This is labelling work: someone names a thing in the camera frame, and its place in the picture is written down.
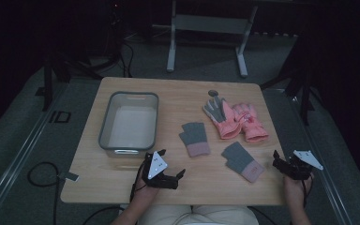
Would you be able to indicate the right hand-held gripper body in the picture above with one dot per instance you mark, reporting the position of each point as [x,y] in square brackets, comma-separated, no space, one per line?
[300,165]

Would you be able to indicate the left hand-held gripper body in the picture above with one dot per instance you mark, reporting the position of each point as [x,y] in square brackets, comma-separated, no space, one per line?
[157,172]

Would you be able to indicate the person's left hand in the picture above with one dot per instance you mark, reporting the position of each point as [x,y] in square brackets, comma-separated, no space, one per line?
[145,189]

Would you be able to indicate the person's right hand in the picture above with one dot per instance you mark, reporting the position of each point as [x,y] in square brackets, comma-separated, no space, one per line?
[295,187]

